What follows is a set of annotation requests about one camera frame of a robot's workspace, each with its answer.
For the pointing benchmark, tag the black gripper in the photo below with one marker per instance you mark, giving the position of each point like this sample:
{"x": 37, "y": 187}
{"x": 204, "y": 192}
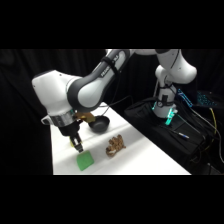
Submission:
{"x": 70, "y": 128}

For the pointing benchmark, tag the green triangle block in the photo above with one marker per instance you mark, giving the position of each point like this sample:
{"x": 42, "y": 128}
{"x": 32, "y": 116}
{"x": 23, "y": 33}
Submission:
{"x": 85, "y": 161}

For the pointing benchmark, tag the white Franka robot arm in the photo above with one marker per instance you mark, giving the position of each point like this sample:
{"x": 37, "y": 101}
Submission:
{"x": 86, "y": 90}

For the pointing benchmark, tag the black bowl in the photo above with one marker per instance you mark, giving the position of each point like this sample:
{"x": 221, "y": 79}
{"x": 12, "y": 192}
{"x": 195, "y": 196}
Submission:
{"x": 100, "y": 124}

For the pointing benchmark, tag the brown plush toy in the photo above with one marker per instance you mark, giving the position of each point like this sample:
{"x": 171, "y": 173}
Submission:
{"x": 115, "y": 145}

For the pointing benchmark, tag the black curtain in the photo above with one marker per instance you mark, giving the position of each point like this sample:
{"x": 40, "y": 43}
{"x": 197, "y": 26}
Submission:
{"x": 20, "y": 100}

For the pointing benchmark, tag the black robot stand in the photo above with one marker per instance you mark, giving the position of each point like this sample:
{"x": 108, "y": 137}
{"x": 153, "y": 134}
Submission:
{"x": 156, "y": 130}

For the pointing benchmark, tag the green status light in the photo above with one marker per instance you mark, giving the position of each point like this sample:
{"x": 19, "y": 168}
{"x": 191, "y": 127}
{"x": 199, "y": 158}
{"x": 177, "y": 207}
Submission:
{"x": 170, "y": 116}

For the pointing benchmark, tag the small white blue device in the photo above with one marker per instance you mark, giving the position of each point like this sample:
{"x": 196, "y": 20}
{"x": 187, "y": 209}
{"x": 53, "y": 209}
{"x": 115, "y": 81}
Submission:
{"x": 183, "y": 134}

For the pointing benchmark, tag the blue lit panel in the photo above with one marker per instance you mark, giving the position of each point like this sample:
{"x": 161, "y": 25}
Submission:
{"x": 184, "y": 97}

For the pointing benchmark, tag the laptop with blue keyboard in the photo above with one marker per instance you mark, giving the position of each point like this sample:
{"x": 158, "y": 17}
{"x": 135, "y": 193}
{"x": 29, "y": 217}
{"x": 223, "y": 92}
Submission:
{"x": 208, "y": 99}

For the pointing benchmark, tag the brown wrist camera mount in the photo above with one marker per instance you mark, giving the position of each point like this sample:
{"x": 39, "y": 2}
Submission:
{"x": 85, "y": 116}

